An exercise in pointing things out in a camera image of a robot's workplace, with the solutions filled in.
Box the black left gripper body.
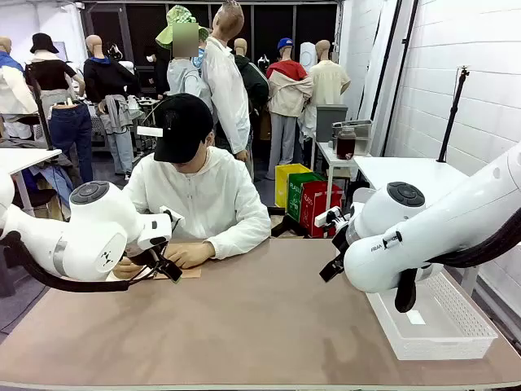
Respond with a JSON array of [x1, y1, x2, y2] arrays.
[[125, 239, 170, 272]]

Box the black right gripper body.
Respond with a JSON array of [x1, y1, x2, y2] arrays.
[[331, 219, 353, 262]]

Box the spiral notebook with brown cover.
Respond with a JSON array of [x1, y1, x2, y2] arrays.
[[106, 264, 203, 283]]

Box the person's left forearm white sleeve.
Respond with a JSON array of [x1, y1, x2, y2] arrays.
[[205, 222, 273, 261]]

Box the person's right hand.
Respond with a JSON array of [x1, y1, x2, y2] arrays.
[[112, 257, 144, 280]]

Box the person's left hand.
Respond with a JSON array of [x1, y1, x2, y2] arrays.
[[164, 242, 217, 270]]

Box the red recycling bin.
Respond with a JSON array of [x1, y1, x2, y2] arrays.
[[300, 181, 344, 239]]

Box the wooden black floor stand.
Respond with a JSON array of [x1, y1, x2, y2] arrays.
[[268, 206, 309, 239]]

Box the green recycling bin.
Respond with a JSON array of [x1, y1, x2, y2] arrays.
[[287, 171, 326, 223]]

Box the yellow recycling bin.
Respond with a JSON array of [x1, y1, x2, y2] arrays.
[[274, 162, 313, 209]]

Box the person torso in white hoodie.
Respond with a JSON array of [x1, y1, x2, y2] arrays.
[[121, 146, 273, 261]]

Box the small white side table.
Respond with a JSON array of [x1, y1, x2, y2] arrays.
[[315, 140, 372, 213]]

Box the large white table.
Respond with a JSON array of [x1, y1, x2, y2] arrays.
[[352, 156, 469, 204]]

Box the brown glass jar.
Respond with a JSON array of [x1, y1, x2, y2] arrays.
[[335, 125, 357, 160]]

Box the stacked metal trays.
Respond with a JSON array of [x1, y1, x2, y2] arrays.
[[332, 119, 374, 156]]

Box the grey cabinet box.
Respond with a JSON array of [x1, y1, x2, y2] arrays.
[[316, 104, 349, 143]]

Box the white perforated plastic basket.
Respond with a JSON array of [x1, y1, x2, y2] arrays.
[[366, 268, 499, 362]]

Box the black baseball cap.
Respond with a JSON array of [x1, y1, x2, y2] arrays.
[[153, 92, 215, 164]]

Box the white table with white legs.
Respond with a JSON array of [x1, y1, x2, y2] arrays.
[[0, 147, 63, 217]]

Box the mannequin in cream shirt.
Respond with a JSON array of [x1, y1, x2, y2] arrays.
[[308, 39, 352, 108]]

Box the mannequin red beige jacket blue cap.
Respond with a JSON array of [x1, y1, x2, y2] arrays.
[[265, 37, 314, 181]]

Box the black tripod stand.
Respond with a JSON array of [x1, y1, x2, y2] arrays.
[[437, 66, 471, 163]]

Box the black rack pole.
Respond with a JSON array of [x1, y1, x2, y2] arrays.
[[24, 63, 55, 151]]

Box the figure with green checkered hat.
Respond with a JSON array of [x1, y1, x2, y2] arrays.
[[155, 4, 215, 111]]

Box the mannequin in black sweater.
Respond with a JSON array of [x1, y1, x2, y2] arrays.
[[83, 34, 142, 176]]

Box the mannequin in dark green jacket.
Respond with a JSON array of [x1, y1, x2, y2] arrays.
[[234, 37, 270, 142]]

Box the tall mannequin in white shirt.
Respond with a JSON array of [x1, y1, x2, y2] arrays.
[[201, 0, 252, 162]]

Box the white oval panel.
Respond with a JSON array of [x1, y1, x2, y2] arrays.
[[300, 42, 317, 74]]

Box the mannequin with black bucket hat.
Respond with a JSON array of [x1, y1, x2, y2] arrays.
[[24, 32, 94, 182]]

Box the mannequin with blue collar jacket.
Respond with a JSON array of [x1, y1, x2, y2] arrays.
[[0, 36, 38, 139]]

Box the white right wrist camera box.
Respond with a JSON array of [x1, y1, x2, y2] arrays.
[[313, 206, 344, 228]]

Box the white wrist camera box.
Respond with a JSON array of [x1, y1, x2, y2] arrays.
[[313, 206, 344, 228], [159, 205, 186, 230]]

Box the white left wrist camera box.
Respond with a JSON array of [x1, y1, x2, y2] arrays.
[[159, 205, 186, 230]]

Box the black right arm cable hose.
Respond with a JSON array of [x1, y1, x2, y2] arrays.
[[394, 205, 521, 314]]

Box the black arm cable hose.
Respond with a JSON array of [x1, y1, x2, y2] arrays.
[[394, 205, 521, 314], [0, 231, 131, 293]]

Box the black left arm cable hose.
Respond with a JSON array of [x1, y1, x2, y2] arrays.
[[0, 231, 131, 293]]

